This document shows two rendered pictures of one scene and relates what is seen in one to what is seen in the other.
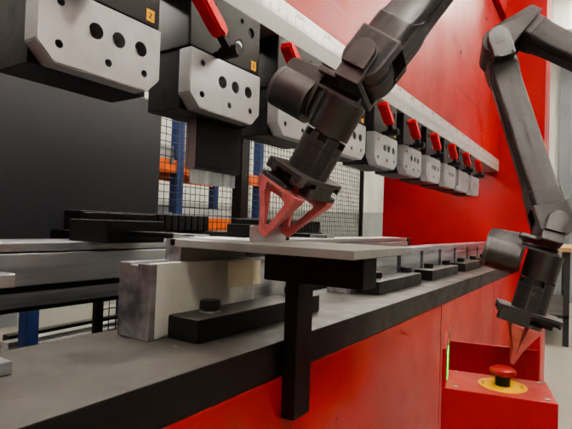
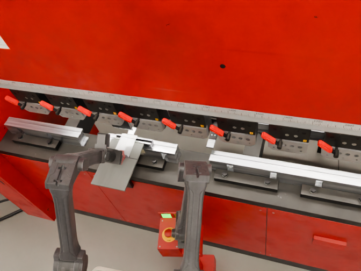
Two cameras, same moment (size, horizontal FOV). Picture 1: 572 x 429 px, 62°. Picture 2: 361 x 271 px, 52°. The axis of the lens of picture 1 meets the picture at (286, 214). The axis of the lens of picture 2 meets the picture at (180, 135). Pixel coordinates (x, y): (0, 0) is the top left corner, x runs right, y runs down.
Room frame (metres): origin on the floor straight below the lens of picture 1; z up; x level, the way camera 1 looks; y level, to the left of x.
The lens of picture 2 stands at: (0.92, -1.05, 2.48)
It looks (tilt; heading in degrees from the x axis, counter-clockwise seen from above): 54 degrees down; 88
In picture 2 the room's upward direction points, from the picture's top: 17 degrees counter-clockwise
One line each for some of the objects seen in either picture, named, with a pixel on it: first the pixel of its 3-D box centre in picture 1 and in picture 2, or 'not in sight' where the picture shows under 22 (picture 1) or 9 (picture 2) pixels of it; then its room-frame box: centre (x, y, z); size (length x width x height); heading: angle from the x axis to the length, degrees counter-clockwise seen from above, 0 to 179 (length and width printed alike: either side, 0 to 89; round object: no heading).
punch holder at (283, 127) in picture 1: (283, 97); (147, 111); (0.86, 0.01, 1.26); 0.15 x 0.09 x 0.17; 146
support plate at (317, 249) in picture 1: (293, 247); (117, 163); (0.63, -0.01, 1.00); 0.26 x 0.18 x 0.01; 56
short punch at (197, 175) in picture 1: (214, 154); (121, 123); (0.72, 0.11, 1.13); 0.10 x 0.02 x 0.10; 146
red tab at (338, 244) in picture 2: not in sight; (329, 242); (1.48, -0.59, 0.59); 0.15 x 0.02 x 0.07; 146
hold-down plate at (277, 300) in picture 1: (254, 312); (137, 160); (0.72, 0.04, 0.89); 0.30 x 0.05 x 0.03; 146
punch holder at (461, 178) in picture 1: (453, 171); not in sight; (1.86, -0.65, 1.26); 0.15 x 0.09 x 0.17; 146
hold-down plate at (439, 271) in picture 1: (437, 271); (336, 197); (1.52, -0.49, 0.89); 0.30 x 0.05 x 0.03; 146
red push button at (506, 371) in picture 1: (502, 378); (168, 233); (0.76, -0.35, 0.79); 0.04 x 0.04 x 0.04
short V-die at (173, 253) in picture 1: (221, 248); (134, 140); (0.74, 0.10, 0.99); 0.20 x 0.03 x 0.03; 146
